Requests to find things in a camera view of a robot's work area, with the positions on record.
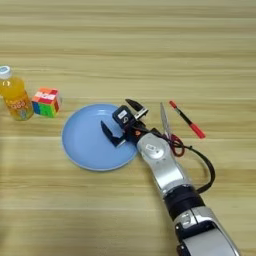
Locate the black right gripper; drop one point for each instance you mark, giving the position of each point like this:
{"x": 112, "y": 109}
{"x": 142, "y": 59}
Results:
{"x": 135, "y": 131}

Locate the round blue plate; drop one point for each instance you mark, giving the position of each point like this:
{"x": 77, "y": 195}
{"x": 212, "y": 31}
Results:
{"x": 86, "y": 143}

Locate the red and black pen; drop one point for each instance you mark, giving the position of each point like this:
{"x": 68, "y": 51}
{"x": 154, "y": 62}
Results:
{"x": 188, "y": 120}

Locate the orange juice bottle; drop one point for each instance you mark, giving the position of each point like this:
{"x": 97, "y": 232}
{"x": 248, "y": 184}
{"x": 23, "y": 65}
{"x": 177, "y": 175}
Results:
{"x": 15, "y": 96}

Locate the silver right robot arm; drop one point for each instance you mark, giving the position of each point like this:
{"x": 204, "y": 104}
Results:
{"x": 166, "y": 166}

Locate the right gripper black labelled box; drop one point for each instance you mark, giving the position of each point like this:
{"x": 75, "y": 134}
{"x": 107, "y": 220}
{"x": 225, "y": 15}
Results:
{"x": 122, "y": 116}

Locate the colourful puzzle cube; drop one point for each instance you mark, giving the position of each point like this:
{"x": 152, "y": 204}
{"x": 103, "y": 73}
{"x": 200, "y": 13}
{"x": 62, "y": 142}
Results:
{"x": 46, "y": 101}

